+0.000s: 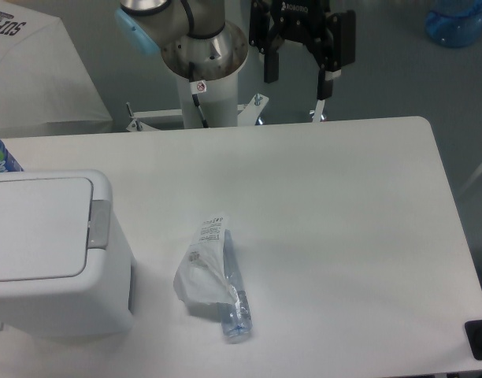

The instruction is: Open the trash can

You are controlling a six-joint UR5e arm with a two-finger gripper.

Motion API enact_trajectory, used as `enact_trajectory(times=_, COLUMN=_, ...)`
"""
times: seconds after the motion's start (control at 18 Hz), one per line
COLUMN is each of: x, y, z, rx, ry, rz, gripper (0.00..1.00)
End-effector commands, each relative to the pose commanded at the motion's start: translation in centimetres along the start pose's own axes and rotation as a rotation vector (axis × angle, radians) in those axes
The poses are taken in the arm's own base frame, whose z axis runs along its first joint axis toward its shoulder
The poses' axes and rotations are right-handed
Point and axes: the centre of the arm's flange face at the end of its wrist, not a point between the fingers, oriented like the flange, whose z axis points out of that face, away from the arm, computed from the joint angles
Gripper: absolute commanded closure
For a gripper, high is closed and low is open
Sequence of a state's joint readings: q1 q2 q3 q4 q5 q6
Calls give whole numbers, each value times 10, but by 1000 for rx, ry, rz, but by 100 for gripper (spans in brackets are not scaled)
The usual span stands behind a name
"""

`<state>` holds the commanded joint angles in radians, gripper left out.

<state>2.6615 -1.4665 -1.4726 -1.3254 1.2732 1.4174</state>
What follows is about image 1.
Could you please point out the large blue water jug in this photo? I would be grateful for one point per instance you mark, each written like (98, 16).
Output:
(454, 24)

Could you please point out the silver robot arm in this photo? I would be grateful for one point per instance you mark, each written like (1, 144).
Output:
(153, 25)

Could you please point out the black device at table edge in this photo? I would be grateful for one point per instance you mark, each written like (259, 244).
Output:
(473, 331)

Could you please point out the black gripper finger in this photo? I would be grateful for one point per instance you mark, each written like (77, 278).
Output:
(264, 34)
(335, 49)

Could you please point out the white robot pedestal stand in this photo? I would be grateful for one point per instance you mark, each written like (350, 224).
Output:
(203, 104)

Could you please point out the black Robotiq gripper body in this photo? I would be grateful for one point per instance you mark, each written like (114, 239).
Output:
(301, 21)

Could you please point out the white push-lid trash can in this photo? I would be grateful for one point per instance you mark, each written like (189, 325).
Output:
(66, 268)

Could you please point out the crumpled white plastic wrapper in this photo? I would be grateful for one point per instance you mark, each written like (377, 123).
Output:
(199, 279)

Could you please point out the white printed cardboard box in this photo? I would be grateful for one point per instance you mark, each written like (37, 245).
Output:
(43, 80)

